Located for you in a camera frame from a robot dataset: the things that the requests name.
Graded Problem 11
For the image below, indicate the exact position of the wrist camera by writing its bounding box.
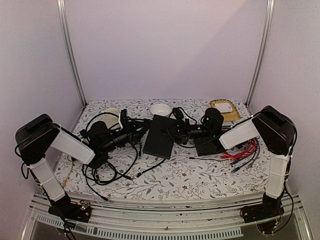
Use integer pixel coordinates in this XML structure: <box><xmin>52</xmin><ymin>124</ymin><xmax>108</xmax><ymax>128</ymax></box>
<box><xmin>118</xmin><ymin>108</ymin><xmax>128</xmax><ymax>129</ymax></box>
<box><xmin>172</xmin><ymin>107</ymin><xmax>184</xmax><ymax>121</ymax></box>

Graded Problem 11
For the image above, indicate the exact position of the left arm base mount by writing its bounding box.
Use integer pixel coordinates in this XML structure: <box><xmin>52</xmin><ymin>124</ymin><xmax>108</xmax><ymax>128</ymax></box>
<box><xmin>48</xmin><ymin>195</ymin><xmax>92</xmax><ymax>223</ymax></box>

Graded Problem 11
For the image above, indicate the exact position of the cream ceramic mug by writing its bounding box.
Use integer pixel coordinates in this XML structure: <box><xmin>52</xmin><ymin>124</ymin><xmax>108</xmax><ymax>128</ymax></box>
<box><xmin>101</xmin><ymin>107</ymin><xmax>119</xmax><ymax>130</ymax></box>

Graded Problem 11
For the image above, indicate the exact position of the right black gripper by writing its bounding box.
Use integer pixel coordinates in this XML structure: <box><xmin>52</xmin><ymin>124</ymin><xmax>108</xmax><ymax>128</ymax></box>
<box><xmin>161</xmin><ymin>118</ymin><xmax>213</xmax><ymax>145</ymax></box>

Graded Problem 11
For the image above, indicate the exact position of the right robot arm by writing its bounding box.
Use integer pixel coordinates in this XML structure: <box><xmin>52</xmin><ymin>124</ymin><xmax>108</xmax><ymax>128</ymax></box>
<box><xmin>166</xmin><ymin>105</ymin><xmax>298</xmax><ymax>218</ymax></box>

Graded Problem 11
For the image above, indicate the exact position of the black cable bundle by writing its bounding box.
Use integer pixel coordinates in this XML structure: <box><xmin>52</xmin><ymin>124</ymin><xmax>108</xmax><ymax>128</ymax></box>
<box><xmin>79</xmin><ymin>108</ymin><xmax>171</xmax><ymax>202</ymax></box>

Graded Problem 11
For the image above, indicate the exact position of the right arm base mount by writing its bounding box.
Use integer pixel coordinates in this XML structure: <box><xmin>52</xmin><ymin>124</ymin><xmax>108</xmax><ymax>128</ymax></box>
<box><xmin>239</xmin><ymin>194</ymin><xmax>285</xmax><ymax>235</ymax></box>

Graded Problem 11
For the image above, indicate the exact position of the white ceramic bowl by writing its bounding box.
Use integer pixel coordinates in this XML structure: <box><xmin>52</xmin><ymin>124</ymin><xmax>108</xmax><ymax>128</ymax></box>
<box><xmin>150</xmin><ymin>103</ymin><xmax>172</xmax><ymax>117</ymax></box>

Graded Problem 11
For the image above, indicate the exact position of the black network switch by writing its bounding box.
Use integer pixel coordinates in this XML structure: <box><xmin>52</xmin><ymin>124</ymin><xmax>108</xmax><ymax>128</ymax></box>
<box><xmin>194</xmin><ymin>138</ymin><xmax>226</xmax><ymax>157</ymax></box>
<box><xmin>142</xmin><ymin>114</ymin><xmax>177</xmax><ymax>159</ymax></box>

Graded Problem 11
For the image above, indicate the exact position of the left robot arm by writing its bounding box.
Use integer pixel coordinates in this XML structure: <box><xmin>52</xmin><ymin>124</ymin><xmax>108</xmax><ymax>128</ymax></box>
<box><xmin>15</xmin><ymin>110</ymin><xmax>152</xmax><ymax>217</ymax></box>

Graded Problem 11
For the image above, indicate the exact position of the thin black power cord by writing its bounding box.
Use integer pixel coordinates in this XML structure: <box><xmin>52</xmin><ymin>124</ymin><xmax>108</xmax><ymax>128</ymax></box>
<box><xmin>188</xmin><ymin>156</ymin><xmax>227</xmax><ymax>162</ymax></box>

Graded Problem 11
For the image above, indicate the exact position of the white small box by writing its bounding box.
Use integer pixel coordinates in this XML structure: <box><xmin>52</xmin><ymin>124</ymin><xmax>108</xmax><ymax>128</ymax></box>
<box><xmin>214</xmin><ymin>102</ymin><xmax>233</xmax><ymax>113</ymax></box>

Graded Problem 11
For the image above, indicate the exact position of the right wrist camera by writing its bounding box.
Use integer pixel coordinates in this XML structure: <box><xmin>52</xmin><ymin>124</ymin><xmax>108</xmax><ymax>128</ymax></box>
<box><xmin>172</xmin><ymin>107</ymin><xmax>184</xmax><ymax>121</ymax></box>

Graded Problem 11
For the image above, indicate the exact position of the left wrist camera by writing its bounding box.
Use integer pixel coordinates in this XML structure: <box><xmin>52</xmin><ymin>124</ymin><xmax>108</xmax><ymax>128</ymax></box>
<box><xmin>118</xmin><ymin>108</ymin><xmax>128</xmax><ymax>129</ymax></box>

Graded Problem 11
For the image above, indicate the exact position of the blue ethernet cable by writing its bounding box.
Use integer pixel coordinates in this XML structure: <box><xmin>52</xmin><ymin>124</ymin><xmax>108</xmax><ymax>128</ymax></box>
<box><xmin>229</xmin><ymin>149</ymin><xmax>253</xmax><ymax>166</ymax></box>

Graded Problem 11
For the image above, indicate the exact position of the front aluminium rail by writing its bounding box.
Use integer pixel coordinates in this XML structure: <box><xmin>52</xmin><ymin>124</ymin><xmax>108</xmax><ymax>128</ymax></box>
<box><xmin>20</xmin><ymin>192</ymin><xmax>317</xmax><ymax>240</ymax></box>

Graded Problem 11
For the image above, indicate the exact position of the woven bamboo tray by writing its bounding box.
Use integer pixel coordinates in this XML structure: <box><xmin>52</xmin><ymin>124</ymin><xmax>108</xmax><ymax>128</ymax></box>
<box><xmin>209</xmin><ymin>99</ymin><xmax>241</xmax><ymax>122</ymax></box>

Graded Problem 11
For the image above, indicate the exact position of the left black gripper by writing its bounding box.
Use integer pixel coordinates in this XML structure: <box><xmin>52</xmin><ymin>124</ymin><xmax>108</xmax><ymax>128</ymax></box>
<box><xmin>101</xmin><ymin>120</ymin><xmax>152</xmax><ymax>155</ymax></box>

